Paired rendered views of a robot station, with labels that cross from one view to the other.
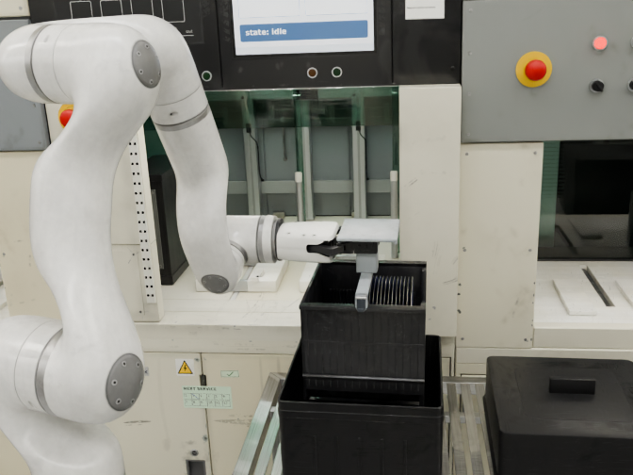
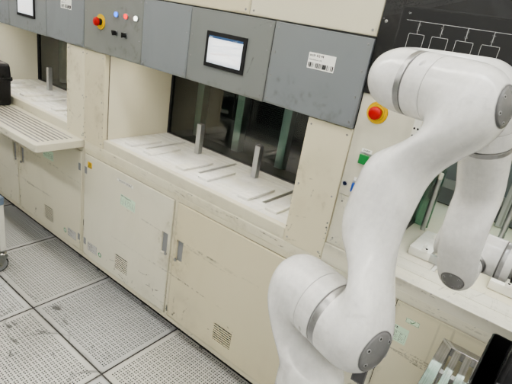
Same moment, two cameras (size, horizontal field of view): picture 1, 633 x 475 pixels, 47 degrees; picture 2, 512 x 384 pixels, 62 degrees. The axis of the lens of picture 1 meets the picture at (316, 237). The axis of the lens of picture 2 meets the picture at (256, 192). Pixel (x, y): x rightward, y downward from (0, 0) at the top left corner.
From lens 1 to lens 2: 0.31 m
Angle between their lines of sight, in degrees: 25
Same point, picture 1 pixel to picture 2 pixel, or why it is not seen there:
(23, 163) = (332, 132)
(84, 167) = (411, 175)
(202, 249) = (456, 254)
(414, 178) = not seen: outside the picture
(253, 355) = (436, 320)
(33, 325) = (321, 272)
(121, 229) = not seen: hidden behind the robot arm
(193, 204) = (463, 218)
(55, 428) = (306, 346)
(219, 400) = (397, 335)
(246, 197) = not seen: hidden behind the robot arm
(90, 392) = (349, 351)
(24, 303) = (298, 217)
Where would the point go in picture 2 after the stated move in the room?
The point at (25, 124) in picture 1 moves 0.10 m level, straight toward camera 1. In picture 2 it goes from (344, 108) to (345, 113)
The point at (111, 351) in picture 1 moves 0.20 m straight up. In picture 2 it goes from (376, 325) to (417, 201)
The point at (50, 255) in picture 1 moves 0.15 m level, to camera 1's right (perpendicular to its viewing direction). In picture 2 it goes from (357, 232) to (462, 272)
